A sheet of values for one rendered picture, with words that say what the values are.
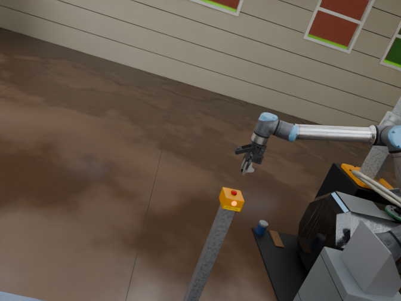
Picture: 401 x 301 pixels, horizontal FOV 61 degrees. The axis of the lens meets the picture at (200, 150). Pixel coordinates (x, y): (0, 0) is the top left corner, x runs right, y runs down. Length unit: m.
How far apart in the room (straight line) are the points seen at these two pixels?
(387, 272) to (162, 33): 7.48
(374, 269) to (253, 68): 7.15
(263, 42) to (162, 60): 2.51
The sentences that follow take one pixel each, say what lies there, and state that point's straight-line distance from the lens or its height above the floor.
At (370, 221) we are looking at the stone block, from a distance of 3.38.
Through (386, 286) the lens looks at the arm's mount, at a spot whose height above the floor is 0.92.
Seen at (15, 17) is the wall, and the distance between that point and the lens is 9.62.
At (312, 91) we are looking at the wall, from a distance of 9.34.
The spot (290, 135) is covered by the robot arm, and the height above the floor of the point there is 1.54.
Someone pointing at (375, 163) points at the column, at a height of 0.98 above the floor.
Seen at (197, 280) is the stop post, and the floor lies 0.40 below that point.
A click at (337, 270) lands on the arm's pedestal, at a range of 2.33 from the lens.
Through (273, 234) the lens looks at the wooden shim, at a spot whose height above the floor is 0.03.
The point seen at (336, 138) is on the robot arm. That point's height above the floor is 1.58.
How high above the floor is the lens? 2.05
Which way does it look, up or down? 23 degrees down
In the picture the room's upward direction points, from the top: 19 degrees clockwise
